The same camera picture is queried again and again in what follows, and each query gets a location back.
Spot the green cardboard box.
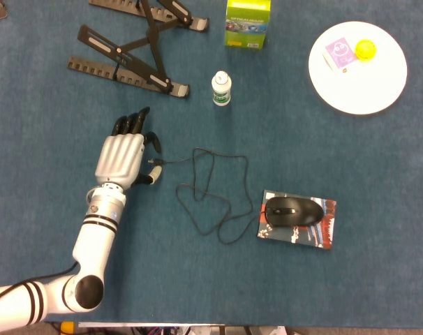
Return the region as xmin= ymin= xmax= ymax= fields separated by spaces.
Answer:
xmin=224 ymin=0 xmax=272 ymax=52

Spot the blue table cloth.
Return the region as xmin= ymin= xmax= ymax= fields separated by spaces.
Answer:
xmin=0 ymin=0 xmax=423 ymax=324

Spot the black computer mouse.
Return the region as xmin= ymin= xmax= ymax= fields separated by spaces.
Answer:
xmin=265 ymin=196 xmax=323 ymax=228

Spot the black folding laptop stand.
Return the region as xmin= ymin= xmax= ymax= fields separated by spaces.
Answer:
xmin=66 ymin=0 xmax=210 ymax=99

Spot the round white plate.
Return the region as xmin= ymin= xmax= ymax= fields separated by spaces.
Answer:
xmin=308 ymin=21 xmax=408 ymax=117

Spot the white bottle green label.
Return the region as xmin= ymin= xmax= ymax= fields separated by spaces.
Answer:
xmin=211 ymin=70 xmax=232 ymax=107

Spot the black mouse cable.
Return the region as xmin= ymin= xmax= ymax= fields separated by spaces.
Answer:
xmin=147 ymin=147 xmax=268 ymax=244

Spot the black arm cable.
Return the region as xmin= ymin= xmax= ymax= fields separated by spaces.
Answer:
xmin=0 ymin=261 xmax=80 ymax=301

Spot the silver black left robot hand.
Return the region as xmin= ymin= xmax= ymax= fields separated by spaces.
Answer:
xmin=94 ymin=106 xmax=163 ymax=191

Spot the yellow ball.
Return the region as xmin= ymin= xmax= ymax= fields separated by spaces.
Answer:
xmin=355 ymin=39 xmax=377 ymax=63

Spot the patterned black red mouse pad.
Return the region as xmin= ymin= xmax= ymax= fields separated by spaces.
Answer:
xmin=256 ymin=189 xmax=338 ymax=251

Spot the small card box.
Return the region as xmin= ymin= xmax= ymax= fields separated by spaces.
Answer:
xmin=322 ymin=35 xmax=358 ymax=73

